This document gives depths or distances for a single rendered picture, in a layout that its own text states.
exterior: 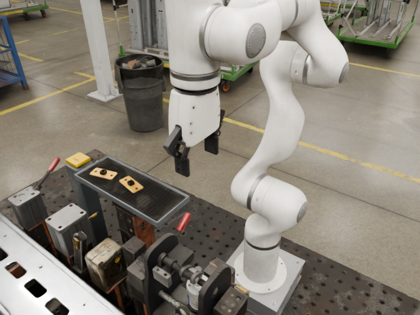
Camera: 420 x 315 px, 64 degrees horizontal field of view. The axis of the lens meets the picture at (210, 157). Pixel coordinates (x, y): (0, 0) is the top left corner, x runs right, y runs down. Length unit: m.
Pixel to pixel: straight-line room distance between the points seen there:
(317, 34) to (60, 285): 0.93
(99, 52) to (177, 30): 3.95
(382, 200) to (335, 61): 2.30
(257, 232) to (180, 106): 0.61
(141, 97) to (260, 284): 2.60
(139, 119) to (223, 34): 3.20
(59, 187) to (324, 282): 1.35
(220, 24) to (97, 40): 3.97
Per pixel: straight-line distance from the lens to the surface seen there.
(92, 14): 4.36
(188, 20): 0.52
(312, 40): 0.85
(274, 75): 0.93
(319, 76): 0.88
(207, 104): 0.59
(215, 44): 0.49
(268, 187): 0.98
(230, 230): 1.56
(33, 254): 1.20
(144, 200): 1.02
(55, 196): 1.89
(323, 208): 2.83
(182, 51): 0.53
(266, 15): 0.52
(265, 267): 1.19
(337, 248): 2.56
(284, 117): 0.92
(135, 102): 3.55
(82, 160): 1.24
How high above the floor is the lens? 1.82
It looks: 34 degrees down
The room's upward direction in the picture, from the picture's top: straight up
